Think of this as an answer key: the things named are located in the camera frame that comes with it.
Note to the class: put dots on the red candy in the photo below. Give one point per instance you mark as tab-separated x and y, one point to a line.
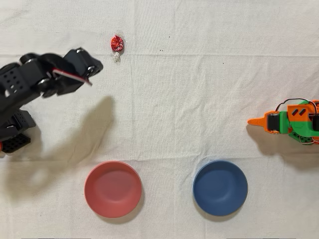
116	43

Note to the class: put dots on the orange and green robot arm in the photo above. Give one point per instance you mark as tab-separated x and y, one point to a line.
302	122

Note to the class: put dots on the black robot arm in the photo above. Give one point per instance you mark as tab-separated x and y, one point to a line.
17	82

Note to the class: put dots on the blue bowl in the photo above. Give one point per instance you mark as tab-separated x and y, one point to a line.
220	188

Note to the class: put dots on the red bowl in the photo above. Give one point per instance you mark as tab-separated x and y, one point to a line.
113	190

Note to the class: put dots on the white tablecloth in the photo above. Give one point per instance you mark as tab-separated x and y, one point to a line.
174	99

